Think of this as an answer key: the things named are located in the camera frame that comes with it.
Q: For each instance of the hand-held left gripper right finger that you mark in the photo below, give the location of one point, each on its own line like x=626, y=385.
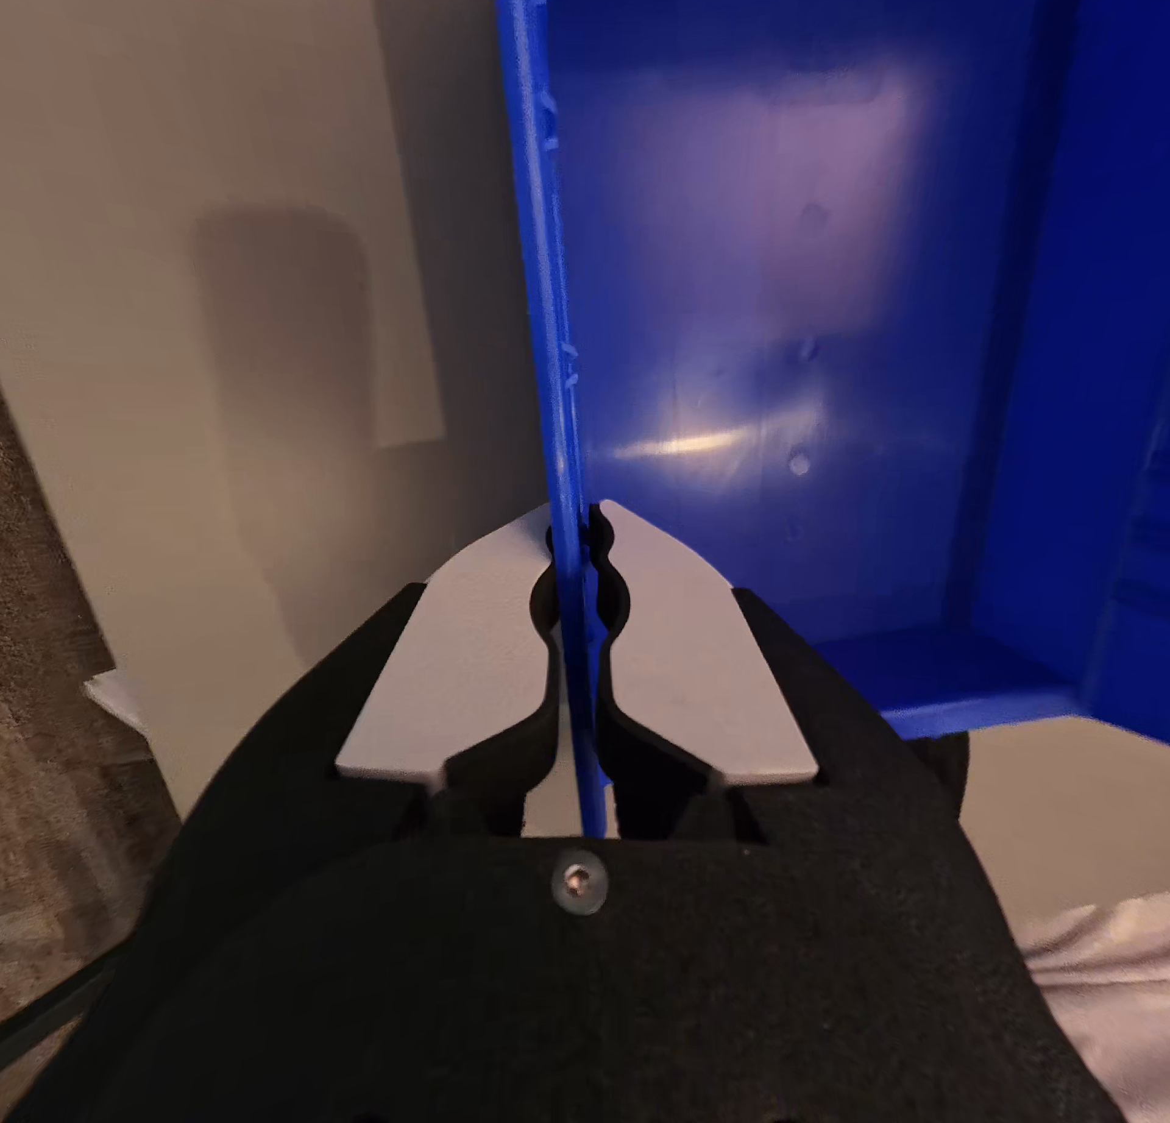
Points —
x=704, y=678

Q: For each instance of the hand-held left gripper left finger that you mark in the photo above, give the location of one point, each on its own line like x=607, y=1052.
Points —
x=457, y=678

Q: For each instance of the blue plastic bin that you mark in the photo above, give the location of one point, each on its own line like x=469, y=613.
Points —
x=775, y=229

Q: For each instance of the black rounded pad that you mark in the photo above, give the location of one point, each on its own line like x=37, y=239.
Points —
x=947, y=766

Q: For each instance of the person's pale shirt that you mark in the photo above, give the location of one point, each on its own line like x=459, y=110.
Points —
x=1106, y=984

